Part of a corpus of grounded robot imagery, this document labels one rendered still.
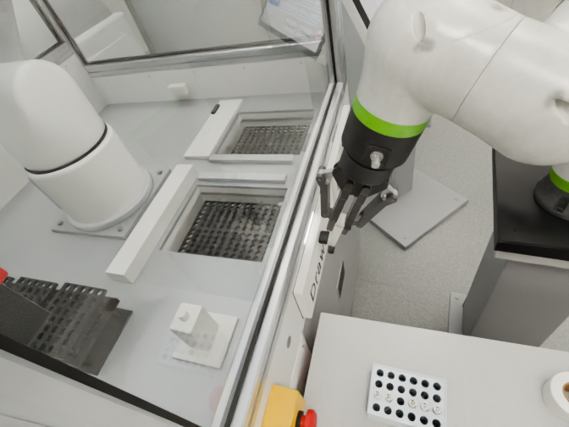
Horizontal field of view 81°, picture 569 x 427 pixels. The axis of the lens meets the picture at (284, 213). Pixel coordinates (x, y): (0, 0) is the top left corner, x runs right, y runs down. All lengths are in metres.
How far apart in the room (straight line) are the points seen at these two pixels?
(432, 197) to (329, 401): 1.44
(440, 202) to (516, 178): 0.97
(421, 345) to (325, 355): 0.19
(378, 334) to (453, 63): 0.55
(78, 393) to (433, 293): 1.54
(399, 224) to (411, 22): 1.54
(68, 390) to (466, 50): 0.37
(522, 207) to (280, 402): 0.68
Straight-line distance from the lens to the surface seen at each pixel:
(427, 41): 0.35
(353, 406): 0.72
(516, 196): 0.96
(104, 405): 0.28
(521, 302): 1.19
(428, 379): 0.70
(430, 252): 1.79
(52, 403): 0.25
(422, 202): 1.94
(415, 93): 0.37
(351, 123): 0.43
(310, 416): 0.59
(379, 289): 1.66
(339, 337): 0.76
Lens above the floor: 1.47
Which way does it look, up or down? 47 degrees down
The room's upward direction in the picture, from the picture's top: 18 degrees counter-clockwise
